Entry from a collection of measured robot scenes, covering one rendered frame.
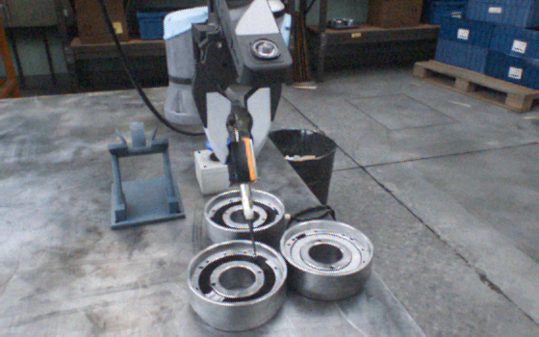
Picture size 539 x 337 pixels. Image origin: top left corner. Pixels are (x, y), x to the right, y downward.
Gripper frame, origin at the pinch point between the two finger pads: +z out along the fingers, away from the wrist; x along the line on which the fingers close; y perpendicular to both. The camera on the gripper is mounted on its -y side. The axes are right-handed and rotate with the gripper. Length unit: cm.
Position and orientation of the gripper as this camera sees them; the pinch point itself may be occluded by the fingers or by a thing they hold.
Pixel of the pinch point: (239, 154)
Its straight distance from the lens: 51.8
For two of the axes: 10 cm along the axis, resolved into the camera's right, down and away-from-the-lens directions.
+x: -9.6, 1.3, -2.6
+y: -2.9, -4.2, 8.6
